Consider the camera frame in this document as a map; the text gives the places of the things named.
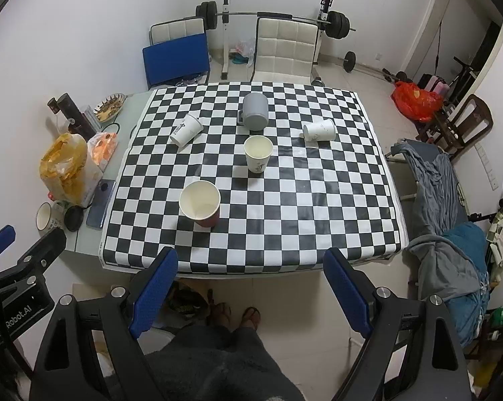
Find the pink suitcase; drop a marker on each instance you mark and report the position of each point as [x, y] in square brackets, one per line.
[434, 85]

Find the blue cloth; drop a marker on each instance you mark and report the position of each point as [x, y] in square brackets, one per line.
[471, 250]

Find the dark blue phone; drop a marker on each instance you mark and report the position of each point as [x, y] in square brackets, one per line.
[101, 204]

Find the dark wooden chair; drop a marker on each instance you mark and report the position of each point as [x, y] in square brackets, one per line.
[479, 117]

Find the orange plastic bag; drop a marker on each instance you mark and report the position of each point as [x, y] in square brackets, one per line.
[103, 146]

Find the white ceramic mug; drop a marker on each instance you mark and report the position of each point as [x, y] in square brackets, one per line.
[46, 217]

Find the blue padded board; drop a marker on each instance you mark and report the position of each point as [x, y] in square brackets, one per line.
[176, 60]

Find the dark cylindrical bottle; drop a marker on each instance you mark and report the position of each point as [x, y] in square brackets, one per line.
[69, 110]

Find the black barbell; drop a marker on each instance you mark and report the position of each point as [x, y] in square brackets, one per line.
[337, 23]

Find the black exercise machine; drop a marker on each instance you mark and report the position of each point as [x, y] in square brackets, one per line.
[464, 79]

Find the red paper cup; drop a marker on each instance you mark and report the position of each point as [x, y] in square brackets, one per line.
[207, 219]

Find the dark patterned bag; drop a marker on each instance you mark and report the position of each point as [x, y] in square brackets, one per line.
[188, 298]

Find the plate with food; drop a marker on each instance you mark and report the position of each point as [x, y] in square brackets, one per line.
[108, 108]

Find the black white checkered tablecloth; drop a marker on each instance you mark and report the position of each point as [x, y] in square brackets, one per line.
[255, 200]

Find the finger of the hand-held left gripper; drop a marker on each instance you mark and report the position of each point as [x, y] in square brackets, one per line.
[42, 248]
[4, 237]

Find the white padded chair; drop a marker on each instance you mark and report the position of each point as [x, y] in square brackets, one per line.
[178, 29]
[283, 48]

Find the white paper cup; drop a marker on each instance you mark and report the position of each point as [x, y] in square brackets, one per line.
[320, 130]
[186, 130]
[257, 161]

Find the person's legs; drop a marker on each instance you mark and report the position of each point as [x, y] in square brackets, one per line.
[222, 363]

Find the white barbell rack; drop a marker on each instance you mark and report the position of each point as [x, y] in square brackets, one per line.
[225, 37]

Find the black round lid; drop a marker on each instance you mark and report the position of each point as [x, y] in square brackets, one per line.
[73, 219]

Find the grey cloth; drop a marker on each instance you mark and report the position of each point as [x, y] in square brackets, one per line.
[437, 200]

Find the red plastic bag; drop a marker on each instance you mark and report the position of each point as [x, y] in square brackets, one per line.
[414, 100]

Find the yellow plastic bag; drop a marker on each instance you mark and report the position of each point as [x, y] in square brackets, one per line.
[65, 167]

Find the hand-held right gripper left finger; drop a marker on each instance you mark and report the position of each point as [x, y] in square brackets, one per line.
[155, 290]

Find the white plastic bag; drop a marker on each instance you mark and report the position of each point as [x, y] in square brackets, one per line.
[244, 52]

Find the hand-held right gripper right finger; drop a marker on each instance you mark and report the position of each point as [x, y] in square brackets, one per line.
[347, 290]

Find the grey mug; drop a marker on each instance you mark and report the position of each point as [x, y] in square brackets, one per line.
[255, 110]

